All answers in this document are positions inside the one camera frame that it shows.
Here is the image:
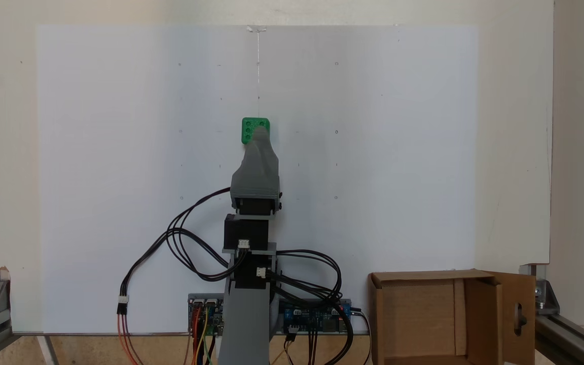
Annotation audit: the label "grey wide fixed gripper finger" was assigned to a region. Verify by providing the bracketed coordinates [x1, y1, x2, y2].
[231, 126, 280, 190]

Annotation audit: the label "green dice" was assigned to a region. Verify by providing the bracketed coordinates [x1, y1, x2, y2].
[241, 118, 271, 145]

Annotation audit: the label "blue circuit board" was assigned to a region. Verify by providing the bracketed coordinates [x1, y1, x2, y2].
[278, 299, 352, 335]

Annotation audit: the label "white paper sheet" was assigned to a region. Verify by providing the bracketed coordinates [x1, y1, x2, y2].
[258, 24, 478, 334]
[36, 24, 260, 335]

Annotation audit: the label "brown cardboard box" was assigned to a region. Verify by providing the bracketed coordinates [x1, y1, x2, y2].
[368, 269, 537, 365]

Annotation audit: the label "black cable bundle white connector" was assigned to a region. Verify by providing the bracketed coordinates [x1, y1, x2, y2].
[117, 188, 245, 316]

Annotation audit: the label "circuit board with jumper wires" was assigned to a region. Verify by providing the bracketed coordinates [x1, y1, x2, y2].
[188, 294, 225, 336]

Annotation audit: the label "coloured jumper wires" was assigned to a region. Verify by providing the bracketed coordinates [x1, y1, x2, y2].
[185, 303, 217, 365]

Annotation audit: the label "red and orange wires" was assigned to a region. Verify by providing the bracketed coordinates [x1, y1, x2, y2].
[117, 312, 143, 365]

